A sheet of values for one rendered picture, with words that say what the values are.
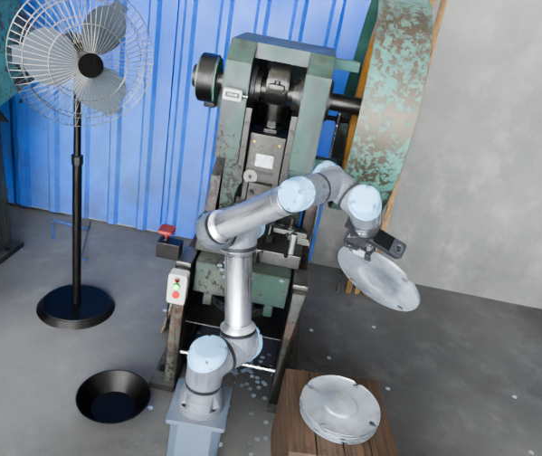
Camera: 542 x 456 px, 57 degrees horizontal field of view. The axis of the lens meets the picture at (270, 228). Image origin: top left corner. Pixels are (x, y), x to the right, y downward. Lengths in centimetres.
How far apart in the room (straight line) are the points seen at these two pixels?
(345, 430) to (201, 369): 57
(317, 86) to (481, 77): 159
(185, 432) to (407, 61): 135
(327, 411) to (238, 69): 127
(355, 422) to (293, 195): 101
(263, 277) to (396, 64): 96
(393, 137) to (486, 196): 193
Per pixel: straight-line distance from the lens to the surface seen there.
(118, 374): 241
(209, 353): 157
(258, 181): 206
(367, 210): 117
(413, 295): 155
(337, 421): 188
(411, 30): 177
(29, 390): 246
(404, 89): 167
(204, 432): 171
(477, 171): 346
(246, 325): 163
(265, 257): 212
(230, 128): 197
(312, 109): 192
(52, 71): 225
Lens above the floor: 168
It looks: 25 degrees down
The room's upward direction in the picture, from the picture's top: 11 degrees clockwise
